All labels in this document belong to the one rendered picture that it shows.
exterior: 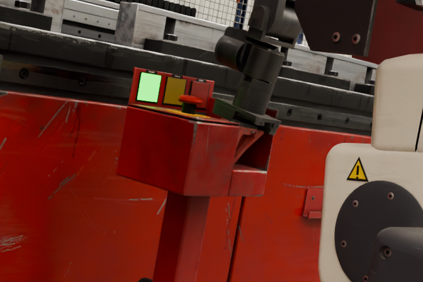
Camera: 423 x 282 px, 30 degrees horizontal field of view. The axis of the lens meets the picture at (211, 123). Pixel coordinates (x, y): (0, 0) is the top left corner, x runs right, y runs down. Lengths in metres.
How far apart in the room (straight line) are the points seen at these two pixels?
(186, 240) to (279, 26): 0.38
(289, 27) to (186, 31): 0.49
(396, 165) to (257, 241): 1.14
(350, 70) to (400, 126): 1.52
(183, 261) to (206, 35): 0.64
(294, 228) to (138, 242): 0.50
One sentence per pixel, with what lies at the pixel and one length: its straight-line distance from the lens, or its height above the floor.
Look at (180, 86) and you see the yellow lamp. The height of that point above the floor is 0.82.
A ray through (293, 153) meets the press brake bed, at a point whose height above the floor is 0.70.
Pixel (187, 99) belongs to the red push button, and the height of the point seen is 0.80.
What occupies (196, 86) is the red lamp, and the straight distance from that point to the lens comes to 1.40.
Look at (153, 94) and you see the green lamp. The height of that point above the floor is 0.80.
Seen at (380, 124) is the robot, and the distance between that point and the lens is 0.74.
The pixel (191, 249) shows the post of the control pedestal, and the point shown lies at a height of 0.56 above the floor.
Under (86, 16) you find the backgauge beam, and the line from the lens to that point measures 1.89.
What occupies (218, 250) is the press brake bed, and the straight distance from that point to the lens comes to 1.75.
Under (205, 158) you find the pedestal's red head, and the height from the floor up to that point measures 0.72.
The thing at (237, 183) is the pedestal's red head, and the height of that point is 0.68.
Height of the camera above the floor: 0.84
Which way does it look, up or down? 3 degrees down
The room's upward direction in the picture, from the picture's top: 10 degrees clockwise
